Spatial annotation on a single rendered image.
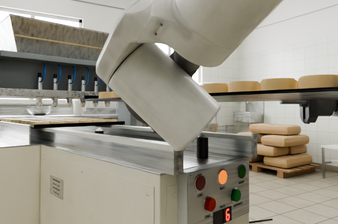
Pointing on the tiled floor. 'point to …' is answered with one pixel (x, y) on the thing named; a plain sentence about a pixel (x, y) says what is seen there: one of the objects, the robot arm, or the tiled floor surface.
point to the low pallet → (258, 166)
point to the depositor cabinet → (19, 182)
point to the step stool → (324, 157)
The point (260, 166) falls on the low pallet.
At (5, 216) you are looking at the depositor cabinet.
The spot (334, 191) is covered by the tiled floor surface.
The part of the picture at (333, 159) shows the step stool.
